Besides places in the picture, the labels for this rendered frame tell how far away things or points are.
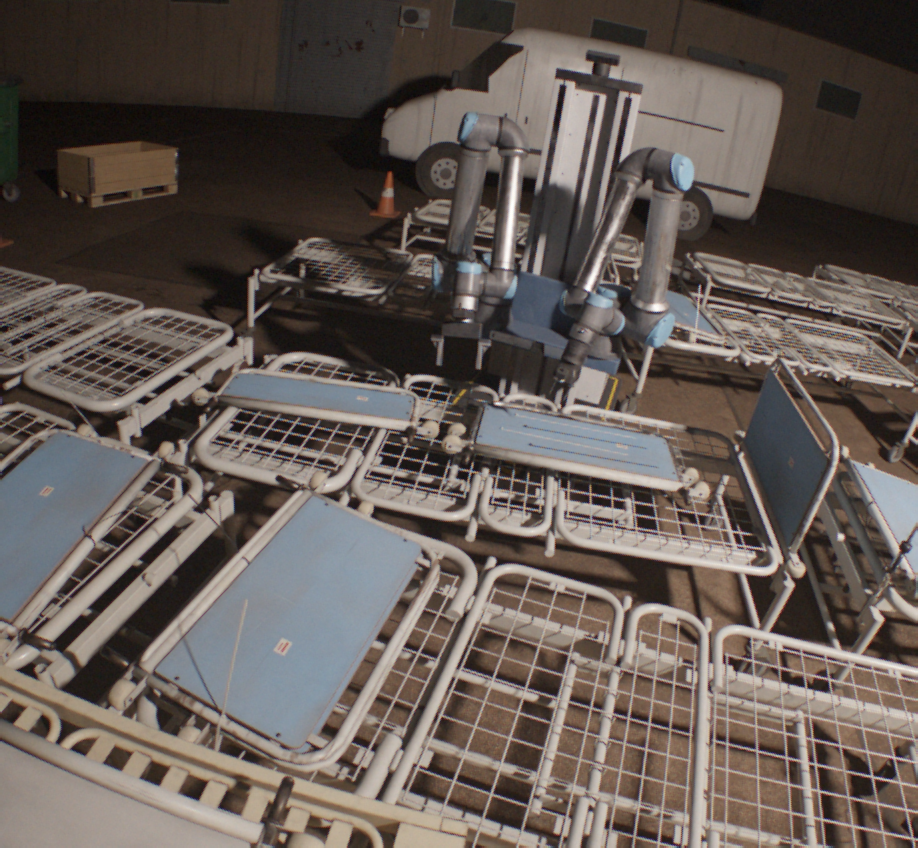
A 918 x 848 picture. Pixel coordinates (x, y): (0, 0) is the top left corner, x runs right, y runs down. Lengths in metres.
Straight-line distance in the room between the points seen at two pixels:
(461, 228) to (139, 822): 2.15
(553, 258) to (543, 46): 6.52
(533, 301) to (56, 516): 1.96
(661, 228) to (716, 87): 7.31
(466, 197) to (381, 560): 1.40
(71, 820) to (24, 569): 0.76
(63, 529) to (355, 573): 0.78
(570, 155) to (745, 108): 7.13
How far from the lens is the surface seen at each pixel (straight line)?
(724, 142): 9.66
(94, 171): 7.77
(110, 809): 1.18
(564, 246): 2.80
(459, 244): 2.59
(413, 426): 2.28
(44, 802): 1.22
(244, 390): 2.47
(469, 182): 2.49
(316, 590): 1.59
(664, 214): 2.36
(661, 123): 9.38
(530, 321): 2.83
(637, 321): 2.51
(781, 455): 2.41
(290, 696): 1.41
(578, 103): 2.74
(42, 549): 1.82
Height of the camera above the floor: 1.69
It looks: 27 degrees down
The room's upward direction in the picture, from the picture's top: 9 degrees clockwise
